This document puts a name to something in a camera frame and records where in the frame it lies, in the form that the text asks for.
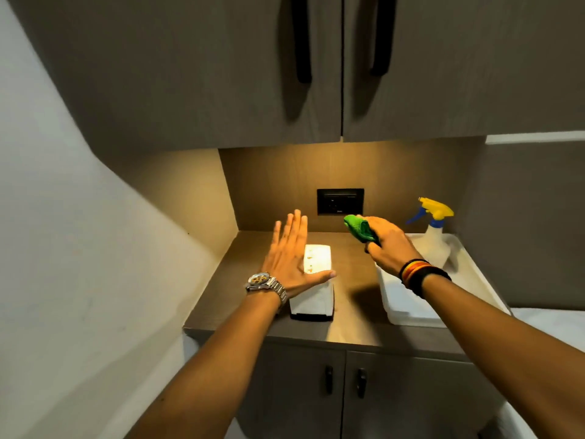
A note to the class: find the person's left hand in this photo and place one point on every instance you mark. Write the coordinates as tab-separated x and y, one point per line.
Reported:
285	265

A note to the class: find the person's right hand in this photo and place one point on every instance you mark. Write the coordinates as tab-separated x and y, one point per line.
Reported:
393	249

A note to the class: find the person's left middle finger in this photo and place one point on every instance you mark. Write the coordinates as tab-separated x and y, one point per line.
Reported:
296	229

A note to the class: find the person's left little finger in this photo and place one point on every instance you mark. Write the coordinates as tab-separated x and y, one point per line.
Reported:
276	236

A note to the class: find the person's left thumb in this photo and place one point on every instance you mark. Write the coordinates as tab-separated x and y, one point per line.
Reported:
323	277

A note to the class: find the person's right fingers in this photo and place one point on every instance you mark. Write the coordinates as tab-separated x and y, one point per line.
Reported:
372	252

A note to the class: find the green cleaning cloth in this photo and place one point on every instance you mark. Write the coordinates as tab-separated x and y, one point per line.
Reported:
360	228

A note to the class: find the person's right forearm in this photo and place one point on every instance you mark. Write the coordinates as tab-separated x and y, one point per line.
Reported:
507	347

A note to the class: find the person's left forearm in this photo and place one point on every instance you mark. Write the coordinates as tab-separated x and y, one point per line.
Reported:
215	370

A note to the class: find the white tissue box black base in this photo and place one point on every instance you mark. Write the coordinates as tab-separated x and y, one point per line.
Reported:
316	301

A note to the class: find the orange red striped wristband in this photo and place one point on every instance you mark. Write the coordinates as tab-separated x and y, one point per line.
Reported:
413	269

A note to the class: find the silver wristwatch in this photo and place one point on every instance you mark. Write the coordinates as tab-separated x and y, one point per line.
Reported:
266	283

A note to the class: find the white spray bottle yellow trigger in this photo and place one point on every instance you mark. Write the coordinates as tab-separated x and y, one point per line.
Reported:
432	244

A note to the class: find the black wristband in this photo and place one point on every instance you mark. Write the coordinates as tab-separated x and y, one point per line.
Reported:
427	279

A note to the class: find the white plastic tray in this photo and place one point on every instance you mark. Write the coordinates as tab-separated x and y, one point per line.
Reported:
411	306

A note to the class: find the grey lower cabinet door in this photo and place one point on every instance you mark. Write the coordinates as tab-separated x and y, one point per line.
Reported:
411	402
292	397

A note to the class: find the grey wood upper cabinet door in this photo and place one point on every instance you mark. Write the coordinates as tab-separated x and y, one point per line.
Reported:
192	73
480	63

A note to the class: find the black wall power outlet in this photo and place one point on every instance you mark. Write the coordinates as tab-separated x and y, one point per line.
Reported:
340	202

